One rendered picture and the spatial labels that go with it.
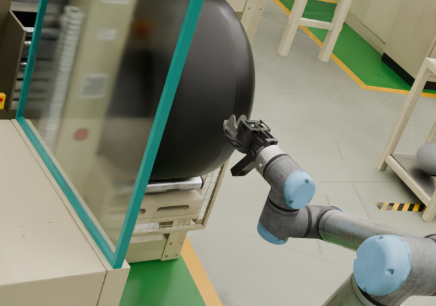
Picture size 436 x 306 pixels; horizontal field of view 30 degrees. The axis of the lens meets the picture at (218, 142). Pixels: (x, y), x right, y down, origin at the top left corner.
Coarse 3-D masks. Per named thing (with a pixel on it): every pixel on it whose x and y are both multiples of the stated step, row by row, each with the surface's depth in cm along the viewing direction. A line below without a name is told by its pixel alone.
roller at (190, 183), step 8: (200, 176) 262; (152, 184) 251; (160, 184) 252; (168, 184) 254; (176, 184) 256; (184, 184) 258; (192, 184) 259; (200, 184) 261; (152, 192) 252; (160, 192) 254
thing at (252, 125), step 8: (248, 120) 221; (256, 120) 223; (240, 128) 220; (248, 128) 217; (256, 128) 217; (264, 128) 219; (240, 136) 221; (248, 136) 218; (256, 136) 217; (264, 136) 217; (272, 136) 217; (240, 144) 221; (248, 144) 219; (256, 144) 218; (264, 144) 215; (272, 144) 216; (248, 152) 221; (256, 152) 215
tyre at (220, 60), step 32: (224, 0) 243; (224, 32) 231; (192, 64) 222; (224, 64) 228; (192, 96) 223; (224, 96) 228; (192, 128) 226; (160, 160) 232; (192, 160) 236; (224, 160) 244
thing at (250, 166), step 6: (252, 150) 218; (246, 156) 220; (252, 156) 218; (240, 162) 222; (246, 162) 220; (252, 162) 220; (234, 168) 224; (240, 168) 222; (246, 168) 222; (252, 168) 224; (234, 174) 224; (240, 174) 224; (246, 174) 227
